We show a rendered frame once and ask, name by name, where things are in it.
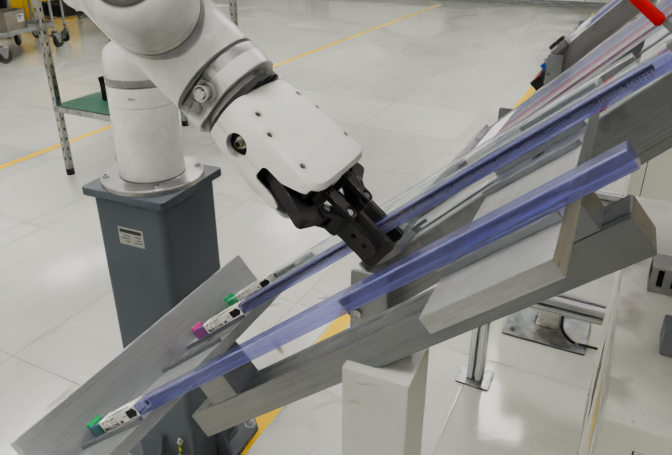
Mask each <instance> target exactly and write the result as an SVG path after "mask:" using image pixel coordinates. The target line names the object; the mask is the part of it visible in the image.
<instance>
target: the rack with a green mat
mask: <svg viewBox="0 0 672 455"><path fill-rule="evenodd" d="M31 2H32V7H33V12H34V17H35V22H36V27H37V31H38V36H39V41H40V46H41V51H42V56H43V61H44V66H45V71H46V75H47V80H48V85H49V90H50V95H51V100H52V105H53V110H54V115H55V119H56V124H57V129H58V134H59V139H60V144H61V149H62V154H63V159H64V163H65V168H66V173H67V175H74V174H75V169H74V164H73V159H72V154H71V149H70V144H69V139H68V134H67V129H66V124H65V118H64V113H65V114H70V115H76V116H81V117H87V118H92V119H97V120H103V121H108V122H111V118H110V112H109V106H108V101H103V99H102V94H101V91H100V92H96V93H93V94H90V95H86V96H83V97H80V98H76V99H73V100H70V101H66V102H63V103H61V98H60V93H59V88H58V83H57V78H56V73H55V68H54V63H53V58H52V53H51V48H50V43H49V38H48V33H47V27H46V22H45V17H44V12H43V7H42V2H41V0H31ZM229 9H230V19H231V20H232V21H233V22H234V23H235V24H236V25H237V27H238V17H237V2H236V0H229ZM180 114H181V123H182V126H188V118H187V117H186V116H185V115H184V114H183V113H182V112H181V111H180Z"/></svg>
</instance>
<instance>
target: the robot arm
mask: <svg viewBox="0 0 672 455"><path fill-rule="evenodd" d="M63 1H64V2H65V3H66V4H67V5H68V6H70V7H72V8H74V9H76V10H79V11H82V12H84V13H85V14H86V15H87V16H88V17H89V18H90V19H91V20H92V21H93V22H94V23H95V24H96V25H97V26H98V27H99V28H100V29H101V30H102V31H103V32H104V33H105V34H106V35H107V36H108V37H109V38H110V39H111V40H112V41H110V42H109V43H107V44H106V45H105V46H104V48H103V49H102V54H101V61H102V69H103V76H104V82H105V88H106V94H107V100H108V106H109V112H110V118H111V124H112V131H113V137H114V143H115V149H116V154H115V159H116V161H117V162H118V163H117V164H114V165H112V166H111V167H109V168H107V169H106V170H105V171H104V172H103V173H102V174H101V177H100V180H101V185H102V187H103V188H104V189H105V190H106V191H108V192H110V193H112V194H116V195H119V196H126V197H154V196H161V195H167V194H171V193H175V192H179V191H182V190H184V189H187V188H189V187H191V186H193V185H195V184H196V183H198V182H199V181H200V180H201V179H202V178H203V176H204V166H203V165H202V163H201V162H199V161H198V160H196V159H194V158H191V157H187V156H184V153H183V144H182V136H181V127H180V118H179V110H180V111H181V112H182V113H183V114H184V115H185V116H186V117H187V118H188V119H189V120H190V121H191V122H192V123H193V124H194V125H195V126H196V127H197V128H198V129H199V130H200V131H201V132H203V133H206V132H210V135H211V137H212V138H213V140H214V141H215V143H216V144H217V146H218V147H219V148H220V150H221V151H222V152H223V154H224V155H225V156H226V158H227V159H228V160H229V162H230V163H231V164H232V165H233V167H234V168H235V169H236V170H237V172H238V173H239V174H240V175H241V176H242V177H243V179H244V180H245V181H246V182H247V183H248V184H249V185H250V187H251V188H252V189H253V190H254V191H255V192H256V193H257V194H258V195H259V196H260V197H261V198H262V199H263V200H264V201H265V202H266V203H267V204H268V205H269V206H270V207H271V208H272V209H273V210H274V211H275V212H276V213H278V214H279V215H280V216H282V217H284V218H287V219H291V221H292V223H293V224H294V226H295V227H296V228H298V229H305V228H309V227H314V226H316V227H320V228H324V229H325V230H326V231H327V232H328V233H329V234H331V235H333V236H336V235H338V236H339V237H340V238H341V239H342V240H343V241H344V242H345V243H346V244H347V245H348V246H349V247H350V248H351V249H352V250H353V251H354V252H355V253H356V255H357V256H358V257H359V258H360V259H361V260H362V261H363V262H364V263H365V264H366V265H367V266H369V267H373V266H374V265H376V264H377V263H378V262H379V261H380V260H381V259H383V258H384V257H385V256H386V255H387V254H388V253H390V252H391V251H392V250H393V249H394V247H395V243H396V242H397V241H398V240H400V239H401V238H402V236H403V235H404V232H403V230H402V229H401V228H400V227H399V226H398V227H396V228H394V229H392V230H390V231H389V232H387V233H384V232H383V231H382V230H381V229H380V228H379V227H378V226H377V225H376V224H375V223H374V221H376V220H378V219H379V218H381V217H383V216H384V215H386V213H385V212H384V211H383V210H382V209H381V208H380V207H379V206H378V205H377V204H376V203H375V202H374V201H373V200H372V199H373V196H372V194H371V193H370V191H369V190H368V189H367V188H366V187H365V186H364V183H363V175H364V167H363V166H362V165H361V164H359V163H358V161H359V159H360V158H361V156H362V148H361V146H360V145H359V144H358V143H357V142H356V141H355V140H354V138H352V137H351V136H350V135H349V134H348V133H347V132H346V131H345V130H344V129H343V128H342V127H341V126H340V125H339V124H338V123H337V122H336V121H335V120H333V119H332V118H331V117H330V116H329V115H328V114H327V113H326V112H325V111H323V110H322V109H321V108H320V107H319V106H318V105H317V104H315V103H314V102H313V101H312V100H311V99H310V98H308V97H307V96H306V95H305V94H303V93H302V92H301V91H299V90H298V89H297V88H295V87H294V86H293V85H291V84H290V83H288V82H287V81H285V80H284V79H278V78H279V77H278V75H277V74H276V73H275V72H274V71H273V70H272V69H273V62H272V61H271V60H270V59H269V58H268V57H267V56H266V55H265V54H264V53H263V52H262V51H261V50H260V49H259V48H258V47H257V46H256V45H255V44H254V43H253V42H252V41H251V40H250V39H249V38H248V37H247V36H246V35H245V34H244V33H243V32H242V31H241V30H240V29H239V28H238V27H237V25H236V24H235V23H234V22H233V21H232V20H231V19H230V18H229V17H228V16H227V15H226V14H225V13H224V12H223V11H222V10H221V9H220V8H219V7H218V6H217V5H216V4H215V3H214V2H213V1H212V0H63ZM340 177H341V178H340ZM338 178H340V179H339V180H338V181H337V179H338ZM336 181H337V182H336ZM341 188H342V190H343V193H344V195H343V194H342V193H341V192H340V191H339V190H340V189H341ZM326 201H328V202H329V203H330V204H331V205H332V206H331V205H328V204H324V203H325V202H326Z"/></svg>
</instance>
